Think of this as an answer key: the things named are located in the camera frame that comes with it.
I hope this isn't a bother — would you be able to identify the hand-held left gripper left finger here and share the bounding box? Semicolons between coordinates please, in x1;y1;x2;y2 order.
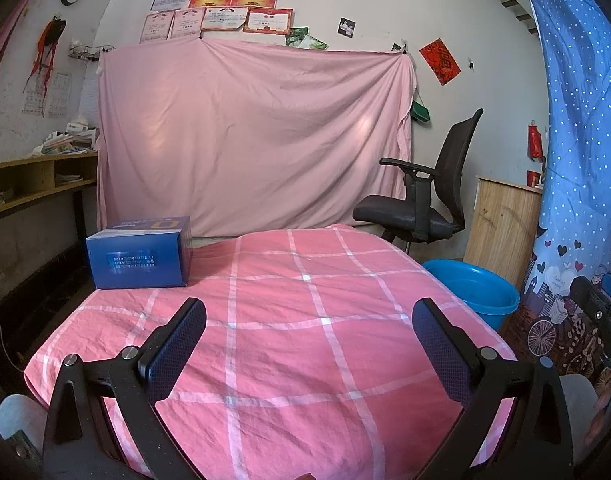
42;297;207;480

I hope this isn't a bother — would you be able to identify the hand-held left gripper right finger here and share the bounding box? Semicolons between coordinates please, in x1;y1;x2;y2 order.
412;297;575;480

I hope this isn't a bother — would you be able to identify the blue cardboard box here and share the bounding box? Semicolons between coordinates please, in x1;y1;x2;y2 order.
85;216;193;290

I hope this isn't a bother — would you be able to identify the blue plastic basin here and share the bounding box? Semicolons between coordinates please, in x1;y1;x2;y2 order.
422;259;520;332

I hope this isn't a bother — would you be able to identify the pink checkered blanket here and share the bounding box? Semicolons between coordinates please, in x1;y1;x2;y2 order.
24;224;517;480

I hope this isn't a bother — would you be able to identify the wooden cabinet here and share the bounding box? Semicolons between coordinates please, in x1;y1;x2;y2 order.
463;175;545;288

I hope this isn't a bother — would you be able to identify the black office chair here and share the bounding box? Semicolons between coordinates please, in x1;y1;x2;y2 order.
352;108;485;256

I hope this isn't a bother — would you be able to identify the blue polka dot curtain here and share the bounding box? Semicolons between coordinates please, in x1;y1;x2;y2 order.
500;0;611;441

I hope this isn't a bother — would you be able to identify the wooden shelf desk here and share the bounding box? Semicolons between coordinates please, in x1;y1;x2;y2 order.
0;151;99;311

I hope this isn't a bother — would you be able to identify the pink hanging sheet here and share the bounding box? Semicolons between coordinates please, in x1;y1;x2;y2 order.
96;37;417;241

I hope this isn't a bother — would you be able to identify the stack of books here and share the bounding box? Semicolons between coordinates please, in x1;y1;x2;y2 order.
32;117;100;157

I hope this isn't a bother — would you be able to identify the red hanging ornament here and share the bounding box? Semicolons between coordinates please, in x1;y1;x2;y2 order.
22;16;67;93

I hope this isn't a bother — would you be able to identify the pink curtain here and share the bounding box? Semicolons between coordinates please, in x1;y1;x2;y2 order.
0;0;36;116

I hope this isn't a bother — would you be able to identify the white cable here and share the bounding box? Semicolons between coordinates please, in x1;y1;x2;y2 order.
0;305;17;367

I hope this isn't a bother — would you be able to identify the wall calendar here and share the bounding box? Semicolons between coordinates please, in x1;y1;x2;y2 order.
21;72;72;118

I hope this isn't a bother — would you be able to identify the red paper wall decoration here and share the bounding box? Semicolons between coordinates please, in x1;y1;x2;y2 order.
418;38;460;86

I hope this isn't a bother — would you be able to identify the wire wall rack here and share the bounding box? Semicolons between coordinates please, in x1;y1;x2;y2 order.
68;44;116;62

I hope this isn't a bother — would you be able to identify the group of wall certificates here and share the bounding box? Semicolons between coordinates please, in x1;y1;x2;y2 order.
139;0;331;44

